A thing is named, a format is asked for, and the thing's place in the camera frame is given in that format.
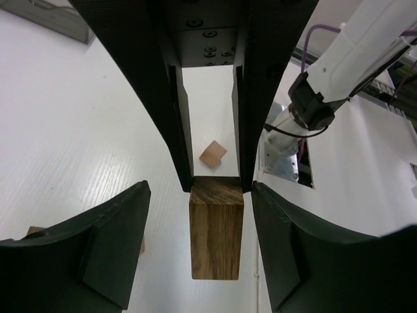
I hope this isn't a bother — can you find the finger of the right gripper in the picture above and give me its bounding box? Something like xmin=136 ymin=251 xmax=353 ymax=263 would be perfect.
xmin=71 ymin=1 xmax=194 ymax=192
xmin=232 ymin=0 xmax=318 ymax=192

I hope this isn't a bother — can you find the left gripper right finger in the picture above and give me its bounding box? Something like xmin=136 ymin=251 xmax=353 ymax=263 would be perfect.
xmin=252 ymin=183 xmax=416 ymax=312

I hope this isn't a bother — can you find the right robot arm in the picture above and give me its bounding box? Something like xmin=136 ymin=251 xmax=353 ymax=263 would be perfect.
xmin=72 ymin=1 xmax=416 ymax=192

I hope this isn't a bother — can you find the light wood cube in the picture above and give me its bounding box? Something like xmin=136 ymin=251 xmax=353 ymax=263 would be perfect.
xmin=199 ymin=140 xmax=227 ymax=170
xmin=26 ymin=226 xmax=145 ymax=255

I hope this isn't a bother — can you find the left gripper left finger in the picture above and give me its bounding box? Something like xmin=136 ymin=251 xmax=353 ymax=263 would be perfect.
xmin=1 ymin=181 xmax=151 ymax=312

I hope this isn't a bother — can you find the grey transparent plastic bin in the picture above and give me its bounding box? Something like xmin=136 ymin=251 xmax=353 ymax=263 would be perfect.
xmin=1 ymin=0 xmax=95 ymax=45

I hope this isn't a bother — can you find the dark long wood block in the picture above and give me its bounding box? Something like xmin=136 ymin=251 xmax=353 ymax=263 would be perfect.
xmin=189 ymin=176 xmax=244 ymax=280

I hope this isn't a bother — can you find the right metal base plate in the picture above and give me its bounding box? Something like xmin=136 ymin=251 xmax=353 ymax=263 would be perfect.
xmin=259 ymin=100 xmax=300 ymax=182

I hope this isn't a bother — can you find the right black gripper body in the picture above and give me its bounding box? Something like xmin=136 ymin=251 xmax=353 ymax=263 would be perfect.
xmin=152 ymin=1 xmax=250 ymax=67

